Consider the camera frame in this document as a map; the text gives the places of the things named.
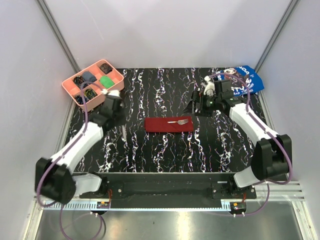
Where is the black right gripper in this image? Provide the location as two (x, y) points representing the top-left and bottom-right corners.
(181, 90), (221, 118)

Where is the silver metal fork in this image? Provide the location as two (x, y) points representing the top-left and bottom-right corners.
(167, 119), (189, 125)
(121, 125), (127, 142)

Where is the red cloth napkin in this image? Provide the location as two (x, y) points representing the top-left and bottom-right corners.
(144, 116), (194, 133)

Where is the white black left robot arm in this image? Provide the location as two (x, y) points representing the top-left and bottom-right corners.
(34, 94), (126, 204)

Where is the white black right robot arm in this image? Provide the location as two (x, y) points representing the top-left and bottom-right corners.
(184, 76), (292, 199)

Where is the black yellow rolled sock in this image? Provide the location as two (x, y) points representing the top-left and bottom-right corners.
(84, 88), (97, 100)

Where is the green rolled sock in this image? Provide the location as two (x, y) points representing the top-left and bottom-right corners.
(99, 76), (115, 89)

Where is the dark blue rolled sock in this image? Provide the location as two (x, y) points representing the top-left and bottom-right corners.
(74, 95), (88, 105)

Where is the pink compartment organizer box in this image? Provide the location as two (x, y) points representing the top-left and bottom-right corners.
(61, 59), (125, 111)

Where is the grey blue rolled sock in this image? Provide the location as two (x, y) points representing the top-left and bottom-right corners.
(81, 71), (97, 83)

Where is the black patterned rolled sock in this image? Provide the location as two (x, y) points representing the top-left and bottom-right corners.
(72, 75), (84, 89)

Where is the dark brown rolled sock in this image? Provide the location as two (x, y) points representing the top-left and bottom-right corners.
(99, 63), (113, 75)

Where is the blue printed folded shirt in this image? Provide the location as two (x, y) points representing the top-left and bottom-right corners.
(215, 65), (265, 96)

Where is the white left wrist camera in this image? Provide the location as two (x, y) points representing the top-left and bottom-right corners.
(101, 89), (120, 97)

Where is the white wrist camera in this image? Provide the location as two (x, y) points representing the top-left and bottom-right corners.
(101, 89), (120, 97)
(203, 76), (215, 97)

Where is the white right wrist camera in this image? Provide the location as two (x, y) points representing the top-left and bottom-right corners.
(203, 76), (215, 97)

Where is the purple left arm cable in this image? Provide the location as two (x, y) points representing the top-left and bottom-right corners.
(36, 81), (108, 240)

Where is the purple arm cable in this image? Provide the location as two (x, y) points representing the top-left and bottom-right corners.
(36, 81), (108, 240)
(206, 73), (293, 216)

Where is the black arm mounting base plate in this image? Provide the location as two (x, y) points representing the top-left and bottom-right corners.
(80, 172), (257, 211)

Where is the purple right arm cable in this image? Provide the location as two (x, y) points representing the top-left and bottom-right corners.
(206, 73), (293, 216)

